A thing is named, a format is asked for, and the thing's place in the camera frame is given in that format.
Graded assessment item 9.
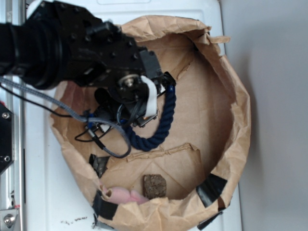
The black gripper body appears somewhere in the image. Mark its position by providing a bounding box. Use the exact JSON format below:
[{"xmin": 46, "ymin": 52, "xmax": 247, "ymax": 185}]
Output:
[{"xmin": 60, "ymin": 4, "xmax": 175, "ymax": 127}]

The brown paper bag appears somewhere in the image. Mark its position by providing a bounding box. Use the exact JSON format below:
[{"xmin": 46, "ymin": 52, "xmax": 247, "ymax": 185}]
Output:
[{"xmin": 50, "ymin": 15, "xmax": 251, "ymax": 231}]

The dark blue twisted rope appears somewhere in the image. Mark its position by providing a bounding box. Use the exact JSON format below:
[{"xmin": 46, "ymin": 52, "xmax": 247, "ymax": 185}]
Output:
[{"xmin": 124, "ymin": 83, "xmax": 178, "ymax": 152}]

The white plastic tray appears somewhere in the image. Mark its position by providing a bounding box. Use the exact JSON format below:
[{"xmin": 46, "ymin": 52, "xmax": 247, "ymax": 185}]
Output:
[{"xmin": 25, "ymin": 0, "xmax": 223, "ymax": 231}]

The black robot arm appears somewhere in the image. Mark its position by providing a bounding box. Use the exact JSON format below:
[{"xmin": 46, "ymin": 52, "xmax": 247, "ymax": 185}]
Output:
[{"xmin": 0, "ymin": 1, "xmax": 176, "ymax": 127}]

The black metal bracket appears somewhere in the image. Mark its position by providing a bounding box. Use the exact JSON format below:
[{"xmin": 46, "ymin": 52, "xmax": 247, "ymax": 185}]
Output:
[{"xmin": 0, "ymin": 101, "xmax": 14, "ymax": 175}]

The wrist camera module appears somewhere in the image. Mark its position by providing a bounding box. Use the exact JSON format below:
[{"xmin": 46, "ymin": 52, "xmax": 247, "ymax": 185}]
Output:
[{"xmin": 79, "ymin": 107, "xmax": 114, "ymax": 142}]

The pink plush bunny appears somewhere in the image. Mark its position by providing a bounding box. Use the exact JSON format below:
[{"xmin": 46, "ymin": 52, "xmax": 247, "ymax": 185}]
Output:
[{"xmin": 100, "ymin": 185, "xmax": 149, "ymax": 205}]

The brown rough block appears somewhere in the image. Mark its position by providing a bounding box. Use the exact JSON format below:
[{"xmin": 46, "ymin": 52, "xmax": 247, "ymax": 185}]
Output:
[{"xmin": 143, "ymin": 174, "xmax": 167, "ymax": 199}]

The aluminium frame rail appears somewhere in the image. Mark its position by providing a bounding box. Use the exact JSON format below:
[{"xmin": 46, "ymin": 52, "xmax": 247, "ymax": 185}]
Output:
[{"xmin": 0, "ymin": 0, "xmax": 27, "ymax": 231}]

